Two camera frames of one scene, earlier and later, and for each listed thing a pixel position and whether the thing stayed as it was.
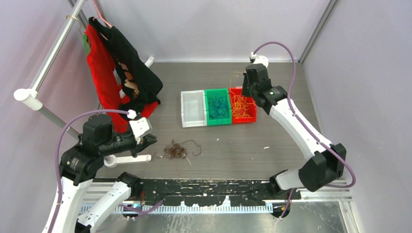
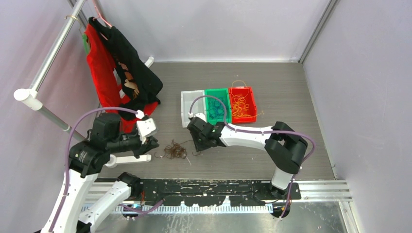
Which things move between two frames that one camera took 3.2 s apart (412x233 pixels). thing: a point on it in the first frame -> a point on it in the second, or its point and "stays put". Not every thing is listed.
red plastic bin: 243,108 stays put
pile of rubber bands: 176,150 stays put
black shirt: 138,86 stays put
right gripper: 244,91 -> 199,146
